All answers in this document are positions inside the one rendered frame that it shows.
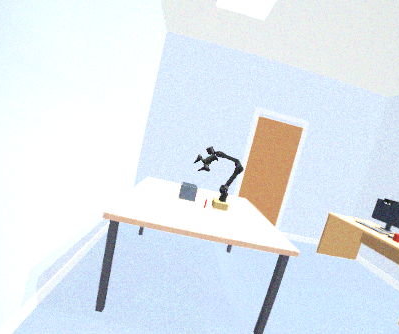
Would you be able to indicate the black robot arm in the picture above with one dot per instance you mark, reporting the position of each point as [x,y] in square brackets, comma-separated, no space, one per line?
[238,170]

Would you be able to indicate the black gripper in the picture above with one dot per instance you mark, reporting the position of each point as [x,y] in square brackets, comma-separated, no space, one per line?
[206,161]

